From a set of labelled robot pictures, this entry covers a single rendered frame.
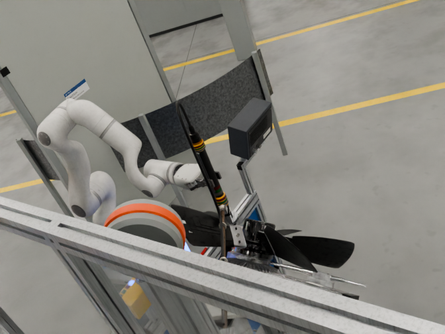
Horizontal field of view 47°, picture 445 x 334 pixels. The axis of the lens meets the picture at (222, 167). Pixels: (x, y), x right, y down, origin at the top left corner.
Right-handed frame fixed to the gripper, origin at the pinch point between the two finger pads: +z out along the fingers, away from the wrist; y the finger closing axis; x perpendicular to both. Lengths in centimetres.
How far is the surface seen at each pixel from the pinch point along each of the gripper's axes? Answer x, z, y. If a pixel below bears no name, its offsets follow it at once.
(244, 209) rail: -61, -35, -42
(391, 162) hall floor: -146, -22, -190
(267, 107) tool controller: -23, -29, -79
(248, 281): 56, 80, 72
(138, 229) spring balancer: 46, 45, 61
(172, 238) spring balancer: 42, 49, 58
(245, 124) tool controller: -22, -33, -62
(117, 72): -22, -179, -115
